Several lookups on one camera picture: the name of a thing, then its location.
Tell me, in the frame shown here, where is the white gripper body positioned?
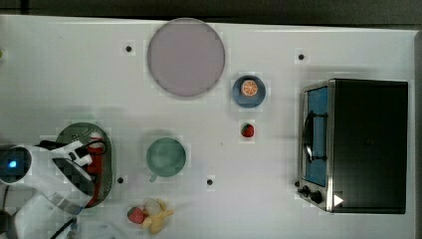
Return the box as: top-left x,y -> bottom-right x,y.
52,141 -> 93,180

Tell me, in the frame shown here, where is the red ketchup bottle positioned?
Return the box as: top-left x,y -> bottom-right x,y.
87,131 -> 106,207

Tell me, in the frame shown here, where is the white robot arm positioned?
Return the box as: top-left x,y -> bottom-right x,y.
1,141 -> 95,239

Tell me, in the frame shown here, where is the red strawberry near banana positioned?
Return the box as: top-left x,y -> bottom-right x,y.
127,207 -> 145,224

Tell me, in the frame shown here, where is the green mug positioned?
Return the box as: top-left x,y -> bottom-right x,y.
146,137 -> 186,182

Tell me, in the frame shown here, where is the grey round plate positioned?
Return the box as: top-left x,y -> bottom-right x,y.
147,18 -> 226,97

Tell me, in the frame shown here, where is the red toy strawberry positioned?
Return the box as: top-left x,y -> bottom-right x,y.
241,123 -> 255,138

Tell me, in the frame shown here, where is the blue small bowl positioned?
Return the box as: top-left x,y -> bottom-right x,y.
232,76 -> 266,109

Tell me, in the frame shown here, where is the orange slice toy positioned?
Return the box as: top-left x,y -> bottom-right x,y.
241,80 -> 259,97

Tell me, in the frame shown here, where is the silver toaster oven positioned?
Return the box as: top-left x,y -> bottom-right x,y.
295,79 -> 409,214

